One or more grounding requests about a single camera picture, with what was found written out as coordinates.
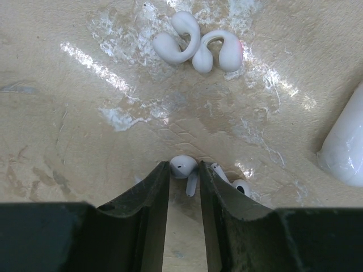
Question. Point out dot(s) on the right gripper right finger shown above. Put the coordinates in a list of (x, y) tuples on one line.
[(243, 235)]

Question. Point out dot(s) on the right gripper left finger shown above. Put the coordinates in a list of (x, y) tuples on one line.
[(124, 234)]

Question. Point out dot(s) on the white stem earbud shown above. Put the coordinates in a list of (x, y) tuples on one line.
[(186, 167), (239, 184)]

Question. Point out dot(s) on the white clip earbud right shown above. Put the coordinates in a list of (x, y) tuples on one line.
[(230, 56)]

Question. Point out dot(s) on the white clip earbud left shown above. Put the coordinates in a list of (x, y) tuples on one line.
[(180, 47)]

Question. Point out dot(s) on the white clip earbud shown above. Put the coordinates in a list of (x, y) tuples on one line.
[(230, 56), (180, 47)]

